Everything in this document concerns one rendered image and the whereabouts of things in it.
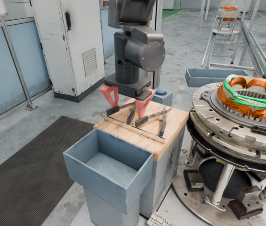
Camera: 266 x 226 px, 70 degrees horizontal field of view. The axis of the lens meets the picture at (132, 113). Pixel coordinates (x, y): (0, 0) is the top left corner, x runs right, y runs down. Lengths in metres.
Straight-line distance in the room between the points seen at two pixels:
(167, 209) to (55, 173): 1.34
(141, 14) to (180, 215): 0.57
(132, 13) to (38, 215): 1.51
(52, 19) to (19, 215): 1.98
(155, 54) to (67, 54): 2.26
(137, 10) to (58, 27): 2.18
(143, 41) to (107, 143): 0.27
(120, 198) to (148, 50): 0.28
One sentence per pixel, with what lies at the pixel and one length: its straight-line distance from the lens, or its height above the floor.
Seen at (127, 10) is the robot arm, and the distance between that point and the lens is 0.40.
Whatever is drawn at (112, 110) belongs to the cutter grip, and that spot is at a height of 1.09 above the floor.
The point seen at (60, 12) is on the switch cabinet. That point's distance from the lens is 2.50.
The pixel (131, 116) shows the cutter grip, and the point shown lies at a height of 1.09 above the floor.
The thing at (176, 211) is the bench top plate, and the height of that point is 0.78.
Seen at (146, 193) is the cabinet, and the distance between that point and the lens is 0.56.
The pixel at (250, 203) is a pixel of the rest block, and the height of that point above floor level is 0.84.
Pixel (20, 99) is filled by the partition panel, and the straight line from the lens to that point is 2.81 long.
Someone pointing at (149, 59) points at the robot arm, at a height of 1.26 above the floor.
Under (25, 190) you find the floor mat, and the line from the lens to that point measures 1.85.
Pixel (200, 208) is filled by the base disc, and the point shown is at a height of 0.80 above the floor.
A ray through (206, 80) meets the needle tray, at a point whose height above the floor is 1.06.
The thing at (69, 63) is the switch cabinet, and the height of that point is 0.57.
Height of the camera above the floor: 1.36
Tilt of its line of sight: 33 degrees down
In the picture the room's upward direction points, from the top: straight up
